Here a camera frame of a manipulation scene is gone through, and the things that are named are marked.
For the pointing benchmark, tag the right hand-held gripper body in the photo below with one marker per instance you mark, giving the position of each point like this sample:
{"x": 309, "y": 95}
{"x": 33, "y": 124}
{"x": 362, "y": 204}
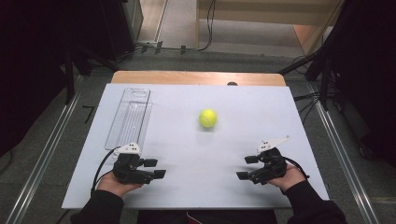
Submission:
{"x": 271, "y": 166}

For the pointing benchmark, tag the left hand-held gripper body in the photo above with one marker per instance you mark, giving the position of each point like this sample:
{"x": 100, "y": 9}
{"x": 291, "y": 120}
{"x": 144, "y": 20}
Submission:
{"x": 129, "y": 168}

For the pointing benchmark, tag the clear plastic tray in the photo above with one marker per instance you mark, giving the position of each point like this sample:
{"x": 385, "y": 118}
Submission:
{"x": 130, "y": 118}

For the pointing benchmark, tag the yellow tennis ball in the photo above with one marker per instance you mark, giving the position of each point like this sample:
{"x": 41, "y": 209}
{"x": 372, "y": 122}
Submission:
{"x": 208, "y": 118}

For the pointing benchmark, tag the person's right hand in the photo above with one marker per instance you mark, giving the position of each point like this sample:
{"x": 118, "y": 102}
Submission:
{"x": 291, "y": 179}

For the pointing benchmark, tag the person's left hand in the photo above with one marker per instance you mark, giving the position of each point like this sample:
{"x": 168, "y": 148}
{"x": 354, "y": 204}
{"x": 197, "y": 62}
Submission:
{"x": 110, "y": 185}

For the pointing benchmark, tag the white board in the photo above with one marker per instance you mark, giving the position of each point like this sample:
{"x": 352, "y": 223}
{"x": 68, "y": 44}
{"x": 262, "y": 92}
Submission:
{"x": 218, "y": 155}

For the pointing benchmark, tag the wooden table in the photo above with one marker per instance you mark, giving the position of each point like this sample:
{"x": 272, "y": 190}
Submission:
{"x": 193, "y": 77}

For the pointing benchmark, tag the black metal stand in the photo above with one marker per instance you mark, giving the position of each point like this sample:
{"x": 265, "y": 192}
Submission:
{"x": 322, "y": 74}
{"x": 70, "y": 77}

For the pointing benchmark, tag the black curtain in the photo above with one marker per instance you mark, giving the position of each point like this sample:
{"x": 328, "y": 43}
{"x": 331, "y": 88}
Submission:
{"x": 367, "y": 71}
{"x": 28, "y": 68}

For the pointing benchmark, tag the dark cabinet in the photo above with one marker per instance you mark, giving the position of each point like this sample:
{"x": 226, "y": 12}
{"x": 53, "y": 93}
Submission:
{"x": 121, "y": 28}

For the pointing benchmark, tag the light wooden furniture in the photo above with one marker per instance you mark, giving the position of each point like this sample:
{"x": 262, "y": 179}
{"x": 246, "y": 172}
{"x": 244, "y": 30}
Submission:
{"x": 264, "y": 12}

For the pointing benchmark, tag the metal floor rail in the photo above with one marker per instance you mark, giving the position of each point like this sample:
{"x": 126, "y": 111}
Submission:
{"x": 345, "y": 161}
{"x": 43, "y": 158}

